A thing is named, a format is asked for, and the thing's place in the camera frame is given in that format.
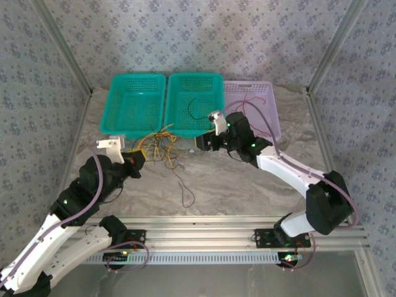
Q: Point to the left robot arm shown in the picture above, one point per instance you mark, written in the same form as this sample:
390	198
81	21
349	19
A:
46	244

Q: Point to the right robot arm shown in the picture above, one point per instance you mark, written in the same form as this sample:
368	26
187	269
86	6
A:
287	173

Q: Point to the teal mesh plastic basket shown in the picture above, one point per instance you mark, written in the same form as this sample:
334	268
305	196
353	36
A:
139	92
201	92

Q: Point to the lavender perforated plastic basket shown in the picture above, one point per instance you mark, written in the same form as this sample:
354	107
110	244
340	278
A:
263	89

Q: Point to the black controller board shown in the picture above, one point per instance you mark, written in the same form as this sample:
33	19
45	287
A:
116	259
289	260

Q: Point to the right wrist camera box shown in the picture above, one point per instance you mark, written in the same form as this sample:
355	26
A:
220	125

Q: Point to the aluminium side rail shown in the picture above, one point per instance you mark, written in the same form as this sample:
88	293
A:
81	123
319	123

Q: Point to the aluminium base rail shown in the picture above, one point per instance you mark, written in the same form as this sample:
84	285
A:
198	235

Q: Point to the aluminium corner post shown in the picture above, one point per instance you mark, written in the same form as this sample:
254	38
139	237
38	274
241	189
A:
334	46
66	46

